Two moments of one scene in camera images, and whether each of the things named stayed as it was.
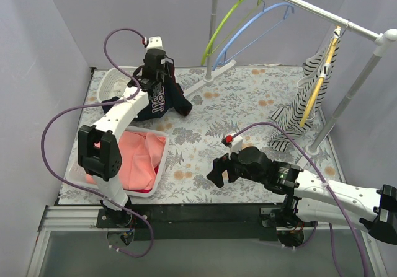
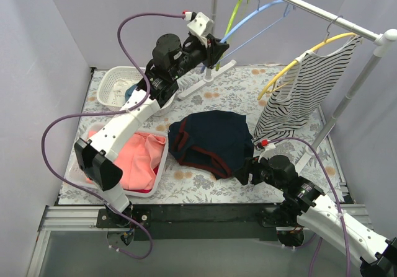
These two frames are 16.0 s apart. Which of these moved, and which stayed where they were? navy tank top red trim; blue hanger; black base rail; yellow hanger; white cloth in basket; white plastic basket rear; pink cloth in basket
Moved: navy tank top red trim; yellow hanger; blue hanger
Stayed: pink cloth in basket; black base rail; white plastic basket rear; white cloth in basket
